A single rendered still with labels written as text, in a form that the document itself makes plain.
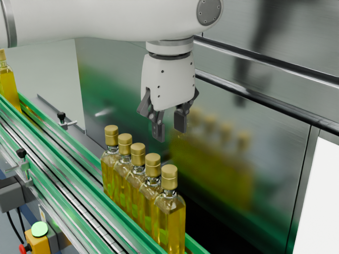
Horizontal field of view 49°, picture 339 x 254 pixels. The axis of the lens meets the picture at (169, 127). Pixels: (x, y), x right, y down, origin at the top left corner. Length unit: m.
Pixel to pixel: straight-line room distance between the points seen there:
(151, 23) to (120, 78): 0.64
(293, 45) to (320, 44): 0.05
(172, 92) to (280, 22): 0.22
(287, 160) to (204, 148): 0.23
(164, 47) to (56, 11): 0.19
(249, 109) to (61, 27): 0.38
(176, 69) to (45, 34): 0.24
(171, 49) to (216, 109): 0.22
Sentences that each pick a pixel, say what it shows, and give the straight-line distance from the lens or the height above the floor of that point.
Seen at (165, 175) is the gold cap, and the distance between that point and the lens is 0.79.
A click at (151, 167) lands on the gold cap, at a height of 1.32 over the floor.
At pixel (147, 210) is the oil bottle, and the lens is 0.89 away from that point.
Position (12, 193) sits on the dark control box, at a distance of 1.38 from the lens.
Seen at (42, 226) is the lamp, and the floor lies 1.02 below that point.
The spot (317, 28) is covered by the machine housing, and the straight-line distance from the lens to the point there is 0.66.
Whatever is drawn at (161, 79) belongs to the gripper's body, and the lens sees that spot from 0.66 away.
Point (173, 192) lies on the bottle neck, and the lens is 0.82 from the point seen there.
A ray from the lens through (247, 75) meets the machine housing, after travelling 0.73.
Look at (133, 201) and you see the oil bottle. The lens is 0.94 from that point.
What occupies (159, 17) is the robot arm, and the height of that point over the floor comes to 1.67.
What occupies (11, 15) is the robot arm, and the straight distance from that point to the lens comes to 0.54.
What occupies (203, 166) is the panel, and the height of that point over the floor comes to 1.28.
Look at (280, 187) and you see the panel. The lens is 0.76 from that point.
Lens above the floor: 1.79
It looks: 28 degrees down
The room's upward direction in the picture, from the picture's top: straight up
